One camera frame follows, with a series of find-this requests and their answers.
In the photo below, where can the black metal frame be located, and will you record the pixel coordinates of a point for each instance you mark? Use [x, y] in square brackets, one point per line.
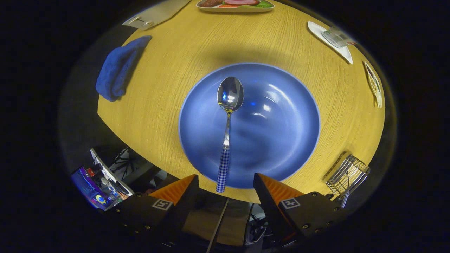
[258, 232]

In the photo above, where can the white dish of beans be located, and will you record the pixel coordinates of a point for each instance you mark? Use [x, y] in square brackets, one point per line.
[374, 84]

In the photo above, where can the white coaster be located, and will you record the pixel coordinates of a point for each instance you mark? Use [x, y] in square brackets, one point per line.
[318, 31]

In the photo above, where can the blue folded cloth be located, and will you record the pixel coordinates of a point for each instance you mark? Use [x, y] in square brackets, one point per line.
[117, 70]

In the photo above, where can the plate of meat and vegetables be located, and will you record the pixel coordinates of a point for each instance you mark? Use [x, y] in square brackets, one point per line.
[235, 4]

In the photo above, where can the blue plate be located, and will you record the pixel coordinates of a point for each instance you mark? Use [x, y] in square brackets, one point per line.
[277, 133]

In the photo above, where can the clear bottle green white label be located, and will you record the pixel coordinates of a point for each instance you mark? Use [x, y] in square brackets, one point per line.
[337, 37]

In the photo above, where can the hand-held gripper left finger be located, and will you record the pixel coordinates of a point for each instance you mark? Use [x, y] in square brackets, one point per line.
[188, 200]

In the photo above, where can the black tripod stand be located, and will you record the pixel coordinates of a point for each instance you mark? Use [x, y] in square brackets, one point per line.
[130, 163]

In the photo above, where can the person's beige trousers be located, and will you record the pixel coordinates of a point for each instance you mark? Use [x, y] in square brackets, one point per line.
[235, 218]

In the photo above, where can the white toaster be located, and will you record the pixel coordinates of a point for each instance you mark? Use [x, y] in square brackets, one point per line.
[158, 12]

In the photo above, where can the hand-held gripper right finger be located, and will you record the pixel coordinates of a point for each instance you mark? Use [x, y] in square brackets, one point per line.
[267, 203]

